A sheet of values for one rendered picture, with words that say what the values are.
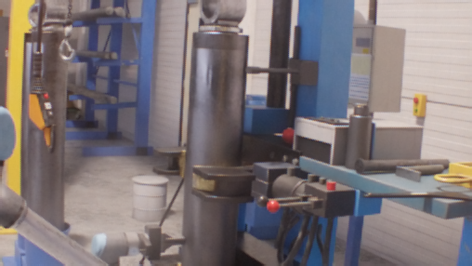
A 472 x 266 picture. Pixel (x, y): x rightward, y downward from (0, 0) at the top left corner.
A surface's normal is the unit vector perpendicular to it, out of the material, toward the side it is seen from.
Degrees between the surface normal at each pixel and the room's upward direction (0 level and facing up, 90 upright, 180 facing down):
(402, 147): 90
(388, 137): 90
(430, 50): 90
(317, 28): 90
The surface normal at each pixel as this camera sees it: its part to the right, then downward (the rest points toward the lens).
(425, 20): -0.88, 0.00
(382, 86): 0.46, 0.15
